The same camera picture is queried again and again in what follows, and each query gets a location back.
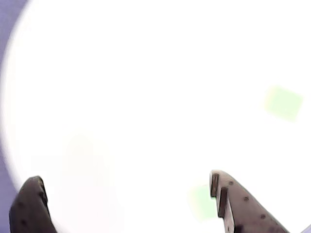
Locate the blue woven cloth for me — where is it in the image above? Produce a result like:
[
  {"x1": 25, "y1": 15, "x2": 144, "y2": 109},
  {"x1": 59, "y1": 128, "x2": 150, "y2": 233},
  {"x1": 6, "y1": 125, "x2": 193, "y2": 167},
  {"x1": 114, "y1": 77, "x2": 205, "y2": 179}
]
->
[{"x1": 0, "y1": 0, "x2": 311, "y2": 233}]

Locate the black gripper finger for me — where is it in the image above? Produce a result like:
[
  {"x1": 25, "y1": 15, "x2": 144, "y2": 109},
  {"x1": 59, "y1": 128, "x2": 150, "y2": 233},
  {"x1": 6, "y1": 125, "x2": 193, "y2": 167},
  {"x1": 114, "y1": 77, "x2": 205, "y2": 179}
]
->
[
  {"x1": 9, "y1": 176, "x2": 58, "y2": 233},
  {"x1": 209, "y1": 169, "x2": 291, "y2": 233}
]

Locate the green cube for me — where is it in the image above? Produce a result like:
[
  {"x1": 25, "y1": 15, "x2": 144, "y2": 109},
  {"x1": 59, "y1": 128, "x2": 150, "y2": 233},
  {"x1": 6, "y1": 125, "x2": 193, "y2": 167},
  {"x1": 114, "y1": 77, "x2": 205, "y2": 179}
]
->
[
  {"x1": 188, "y1": 185, "x2": 218, "y2": 223},
  {"x1": 264, "y1": 85, "x2": 304, "y2": 122}
]

